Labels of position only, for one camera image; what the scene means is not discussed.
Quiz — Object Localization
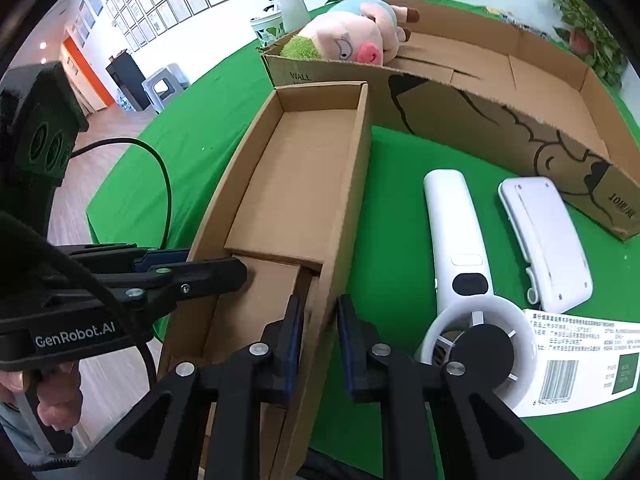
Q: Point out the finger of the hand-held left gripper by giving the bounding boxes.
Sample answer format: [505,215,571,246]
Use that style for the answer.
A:
[109,257,249,312]
[69,243,189,272]

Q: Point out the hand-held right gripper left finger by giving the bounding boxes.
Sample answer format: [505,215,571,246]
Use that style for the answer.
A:
[65,295,306,480]

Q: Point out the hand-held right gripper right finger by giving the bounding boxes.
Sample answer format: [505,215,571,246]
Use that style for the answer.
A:
[336,294,576,480]

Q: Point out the narrow brown cardboard box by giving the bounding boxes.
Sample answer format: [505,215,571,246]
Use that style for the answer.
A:
[155,80,373,480]

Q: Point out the white handheld fan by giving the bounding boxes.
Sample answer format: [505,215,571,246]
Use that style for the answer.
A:
[417,169,543,408]

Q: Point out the white plastic case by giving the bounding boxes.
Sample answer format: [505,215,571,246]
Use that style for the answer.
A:
[497,176,594,313]

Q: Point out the white printed paper box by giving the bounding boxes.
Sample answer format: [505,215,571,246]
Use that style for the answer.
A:
[510,308,640,418]

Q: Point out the large printed cardboard box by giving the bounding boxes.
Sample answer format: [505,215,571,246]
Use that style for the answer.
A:
[257,0,640,243]

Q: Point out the person's left hand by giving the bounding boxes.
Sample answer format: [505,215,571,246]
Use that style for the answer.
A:
[0,360,85,433]

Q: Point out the black cabinet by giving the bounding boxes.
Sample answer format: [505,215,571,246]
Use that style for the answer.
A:
[106,51,152,111]

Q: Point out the stack of grey plastic stools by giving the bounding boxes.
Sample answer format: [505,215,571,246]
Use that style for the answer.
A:
[143,63,191,113]

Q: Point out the green tablecloth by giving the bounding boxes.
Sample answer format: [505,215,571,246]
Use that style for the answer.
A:
[85,0,640,480]

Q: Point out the person's blue jeans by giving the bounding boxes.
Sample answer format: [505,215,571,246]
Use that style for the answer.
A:
[0,402,51,461]

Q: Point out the patterned ceramic plant pot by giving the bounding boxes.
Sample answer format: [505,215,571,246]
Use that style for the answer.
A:
[250,14,286,47]

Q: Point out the pink plush pig toy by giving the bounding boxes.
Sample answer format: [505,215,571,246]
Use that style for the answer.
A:
[280,0,421,67]

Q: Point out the white trash bin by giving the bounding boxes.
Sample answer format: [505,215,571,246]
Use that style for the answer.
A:
[265,0,308,36]

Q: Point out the black cable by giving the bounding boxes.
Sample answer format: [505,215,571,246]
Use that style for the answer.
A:
[72,138,173,251]
[0,212,161,401]

